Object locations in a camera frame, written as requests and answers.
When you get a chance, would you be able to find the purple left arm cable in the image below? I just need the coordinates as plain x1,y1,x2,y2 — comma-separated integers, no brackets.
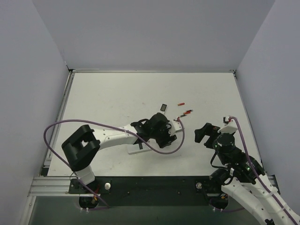
44,116,186,210

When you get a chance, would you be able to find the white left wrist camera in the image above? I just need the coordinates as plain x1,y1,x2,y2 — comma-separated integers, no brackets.
169,120,182,135

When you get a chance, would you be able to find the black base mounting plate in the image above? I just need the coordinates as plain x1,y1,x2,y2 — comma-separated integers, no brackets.
68,176,223,208

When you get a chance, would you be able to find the white remote with red keypad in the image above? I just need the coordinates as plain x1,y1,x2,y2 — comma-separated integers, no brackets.
126,143,151,155

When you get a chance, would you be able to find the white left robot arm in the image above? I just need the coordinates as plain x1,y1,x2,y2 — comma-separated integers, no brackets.
61,112,182,193

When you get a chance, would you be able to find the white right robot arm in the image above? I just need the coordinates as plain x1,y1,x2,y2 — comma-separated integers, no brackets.
195,122,300,225

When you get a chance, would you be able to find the aluminium rail frame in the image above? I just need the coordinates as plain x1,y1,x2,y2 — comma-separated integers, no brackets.
18,69,279,225

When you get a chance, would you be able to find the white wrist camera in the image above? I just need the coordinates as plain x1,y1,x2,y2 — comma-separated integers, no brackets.
217,116,238,134
169,120,182,135

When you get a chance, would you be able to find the slim white remote with display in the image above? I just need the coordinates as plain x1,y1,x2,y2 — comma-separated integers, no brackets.
160,104,167,115

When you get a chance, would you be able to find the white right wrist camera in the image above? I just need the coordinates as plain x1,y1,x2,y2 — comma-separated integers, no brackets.
217,116,238,134

